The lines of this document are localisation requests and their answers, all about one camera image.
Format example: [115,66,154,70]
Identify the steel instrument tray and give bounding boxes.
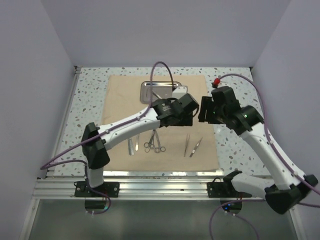
[139,81,181,105]

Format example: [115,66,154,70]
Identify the large steel scissors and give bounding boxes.
[154,130,166,153]

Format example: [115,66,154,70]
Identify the steel tweezers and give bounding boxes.
[189,137,203,158]
[183,133,191,157]

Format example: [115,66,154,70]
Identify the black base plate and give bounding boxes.
[73,181,120,198]
[206,181,240,198]

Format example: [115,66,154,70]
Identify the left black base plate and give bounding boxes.
[73,181,120,198]

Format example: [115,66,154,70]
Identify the steel forceps with ring handles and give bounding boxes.
[144,143,155,153]

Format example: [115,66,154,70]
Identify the small steel scissors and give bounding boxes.
[143,129,156,148]

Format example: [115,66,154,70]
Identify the aluminium frame rail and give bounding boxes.
[32,176,297,201]

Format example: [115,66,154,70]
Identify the steel scalpel handle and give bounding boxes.
[135,134,140,152]
[127,138,132,156]
[129,138,135,156]

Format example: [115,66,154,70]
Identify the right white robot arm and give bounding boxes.
[198,86,319,215]

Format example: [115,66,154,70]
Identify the beige surgical drape cloth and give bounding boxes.
[101,75,220,172]

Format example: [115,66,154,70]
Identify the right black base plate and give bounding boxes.
[206,181,240,198]

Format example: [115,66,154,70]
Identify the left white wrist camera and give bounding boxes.
[171,85,188,100]

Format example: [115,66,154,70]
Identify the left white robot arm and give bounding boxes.
[81,93,200,197]

